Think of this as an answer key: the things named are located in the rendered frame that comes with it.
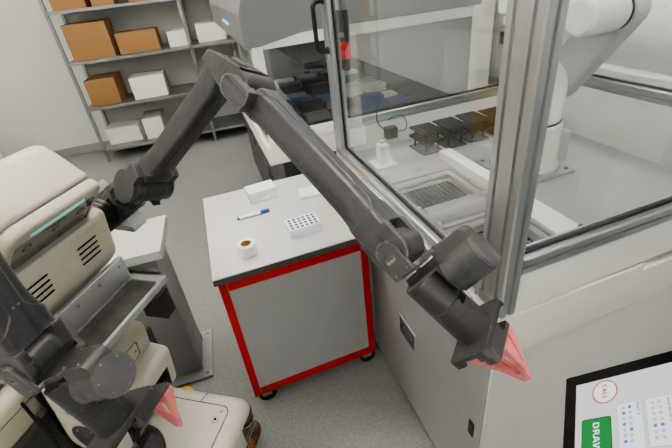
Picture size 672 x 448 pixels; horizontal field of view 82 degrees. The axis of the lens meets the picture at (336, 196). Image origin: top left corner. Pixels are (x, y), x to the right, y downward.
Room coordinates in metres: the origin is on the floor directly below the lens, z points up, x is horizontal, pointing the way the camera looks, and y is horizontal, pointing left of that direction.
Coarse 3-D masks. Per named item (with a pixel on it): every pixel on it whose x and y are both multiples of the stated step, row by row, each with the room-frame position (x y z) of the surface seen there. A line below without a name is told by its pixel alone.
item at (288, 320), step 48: (240, 192) 1.63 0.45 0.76; (288, 192) 1.57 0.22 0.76; (288, 240) 1.20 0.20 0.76; (336, 240) 1.16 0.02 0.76; (240, 288) 1.05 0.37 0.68; (288, 288) 1.10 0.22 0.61; (336, 288) 1.15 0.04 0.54; (240, 336) 1.03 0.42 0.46; (288, 336) 1.09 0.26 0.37; (336, 336) 1.14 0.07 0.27
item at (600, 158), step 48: (576, 0) 0.60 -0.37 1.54; (624, 0) 0.63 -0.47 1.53; (576, 48) 0.60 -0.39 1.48; (624, 48) 0.63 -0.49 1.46; (576, 96) 0.61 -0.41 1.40; (624, 96) 0.64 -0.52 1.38; (576, 144) 0.62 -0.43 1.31; (624, 144) 0.65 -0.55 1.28; (576, 192) 0.63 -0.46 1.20; (624, 192) 0.66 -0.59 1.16; (528, 240) 0.60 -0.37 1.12
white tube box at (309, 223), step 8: (304, 216) 1.29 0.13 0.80; (312, 216) 1.29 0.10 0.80; (288, 224) 1.25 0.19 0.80; (296, 224) 1.25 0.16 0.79; (304, 224) 1.24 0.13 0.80; (312, 224) 1.23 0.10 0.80; (320, 224) 1.24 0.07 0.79; (288, 232) 1.23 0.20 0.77; (296, 232) 1.21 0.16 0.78; (304, 232) 1.22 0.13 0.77; (312, 232) 1.23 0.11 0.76
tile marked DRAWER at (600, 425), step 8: (608, 416) 0.31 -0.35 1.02; (584, 424) 0.32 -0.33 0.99; (592, 424) 0.31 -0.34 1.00; (600, 424) 0.30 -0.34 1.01; (608, 424) 0.30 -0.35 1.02; (584, 432) 0.30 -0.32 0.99; (592, 432) 0.30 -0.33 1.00; (600, 432) 0.29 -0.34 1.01; (608, 432) 0.29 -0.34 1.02; (584, 440) 0.29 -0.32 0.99; (592, 440) 0.29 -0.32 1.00; (600, 440) 0.28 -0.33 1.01; (608, 440) 0.28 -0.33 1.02
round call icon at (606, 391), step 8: (592, 384) 0.37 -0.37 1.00; (600, 384) 0.36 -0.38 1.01; (608, 384) 0.35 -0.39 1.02; (616, 384) 0.35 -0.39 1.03; (592, 392) 0.36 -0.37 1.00; (600, 392) 0.35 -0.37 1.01; (608, 392) 0.34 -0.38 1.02; (616, 392) 0.33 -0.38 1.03; (592, 400) 0.34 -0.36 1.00; (600, 400) 0.34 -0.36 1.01; (608, 400) 0.33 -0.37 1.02; (616, 400) 0.32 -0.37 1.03
